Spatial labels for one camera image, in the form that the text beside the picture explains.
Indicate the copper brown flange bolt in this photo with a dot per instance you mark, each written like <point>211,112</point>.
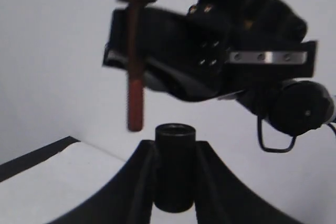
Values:
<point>136,58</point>

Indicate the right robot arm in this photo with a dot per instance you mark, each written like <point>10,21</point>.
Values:
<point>302,106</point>

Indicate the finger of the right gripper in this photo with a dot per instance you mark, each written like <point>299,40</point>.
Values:
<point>162,37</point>
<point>183,82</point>

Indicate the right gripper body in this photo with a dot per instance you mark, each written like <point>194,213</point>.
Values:
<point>249,37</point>

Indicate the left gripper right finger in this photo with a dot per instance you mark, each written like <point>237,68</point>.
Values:
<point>225,195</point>

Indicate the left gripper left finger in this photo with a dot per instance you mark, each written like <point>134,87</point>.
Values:
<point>123,195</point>

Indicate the black cylindrical sleeve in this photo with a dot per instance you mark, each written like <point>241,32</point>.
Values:
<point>175,166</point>

